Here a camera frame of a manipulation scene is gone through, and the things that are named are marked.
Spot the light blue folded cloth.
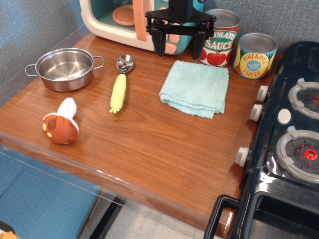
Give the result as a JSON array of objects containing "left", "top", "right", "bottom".
[{"left": 159, "top": 60, "right": 229, "bottom": 119}]

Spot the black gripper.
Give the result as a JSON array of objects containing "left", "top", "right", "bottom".
[{"left": 145, "top": 0, "right": 216, "bottom": 60}]

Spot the toy microwave teal and cream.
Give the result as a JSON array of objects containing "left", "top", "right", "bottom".
[{"left": 79, "top": 0, "right": 205, "bottom": 56}]

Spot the pineapple slices can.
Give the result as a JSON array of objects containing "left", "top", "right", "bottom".
[{"left": 233, "top": 32, "right": 278, "bottom": 79}]

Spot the orange object bottom left corner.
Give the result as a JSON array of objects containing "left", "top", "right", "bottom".
[{"left": 0, "top": 221, "right": 19, "bottom": 239}]

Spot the white stove knob middle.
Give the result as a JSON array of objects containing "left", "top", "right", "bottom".
[{"left": 250, "top": 104, "right": 263, "bottom": 122}]

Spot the brown plush mushroom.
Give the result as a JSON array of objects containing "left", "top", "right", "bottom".
[{"left": 41, "top": 98, "right": 79, "bottom": 144}]

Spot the white stove knob top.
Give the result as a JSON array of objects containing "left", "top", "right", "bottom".
[{"left": 256, "top": 85, "right": 269, "bottom": 103}]

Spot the black toy stove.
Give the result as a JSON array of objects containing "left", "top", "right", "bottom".
[{"left": 204, "top": 41, "right": 319, "bottom": 239}]

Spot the white stove knob bottom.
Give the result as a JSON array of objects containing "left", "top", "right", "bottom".
[{"left": 235, "top": 147, "right": 250, "bottom": 167}]

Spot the white stove knob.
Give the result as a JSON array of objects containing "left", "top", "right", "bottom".
[
  {"left": 250, "top": 104, "right": 263, "bottom": 122},
  {"left": 256, "top": 85, "right": 269, "bottom": 103},
  {"left": 235, "top": 147, "right": 250, "bottom": 167}
]

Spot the tomato sauce can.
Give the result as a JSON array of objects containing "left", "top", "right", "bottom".
[{"left": 199, "top": 8, "right": 241, "bottom": 66}]

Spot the stainless steel pot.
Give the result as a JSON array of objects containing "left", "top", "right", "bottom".
[{"left": 24, "top": 48, "right": 105, "bottom": 92}]

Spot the metal spoon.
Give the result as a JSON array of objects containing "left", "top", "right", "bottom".
[{"left": 116, "top": 55, "right": 134, "bottom": 74}]

